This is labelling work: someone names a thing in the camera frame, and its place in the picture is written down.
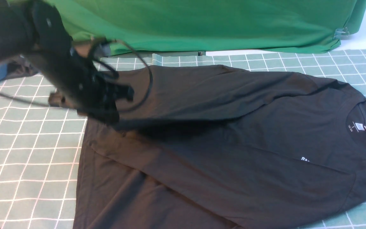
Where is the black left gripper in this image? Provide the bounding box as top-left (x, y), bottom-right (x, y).
top-left (48, 57), bottom-right (134, 124)

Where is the dark gray long-sleeve top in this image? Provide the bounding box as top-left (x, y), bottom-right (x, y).
top-left (73, 65), bottom-right (366, 229)

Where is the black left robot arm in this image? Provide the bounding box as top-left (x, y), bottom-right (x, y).
top-left (0, 0), bottom-right (134, 125)

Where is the dark brown crumpled garment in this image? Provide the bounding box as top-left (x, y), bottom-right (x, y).
top-left (5, 56), bottom-right (39, 80)

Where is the green backdrop cloth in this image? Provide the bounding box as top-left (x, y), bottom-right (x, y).
top-left (48, 0), bottom-right (366, 54)

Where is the green checkered tablecloth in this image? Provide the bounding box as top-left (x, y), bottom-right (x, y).
top-left (0, 49), bottom-right (366, 229)

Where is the metal binder clip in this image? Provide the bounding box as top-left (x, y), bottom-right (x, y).
top-left (333, 27), bottom-right (350, 40)

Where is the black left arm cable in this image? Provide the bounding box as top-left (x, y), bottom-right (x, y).
top-left (0, 38), bottom-right (154, 229)

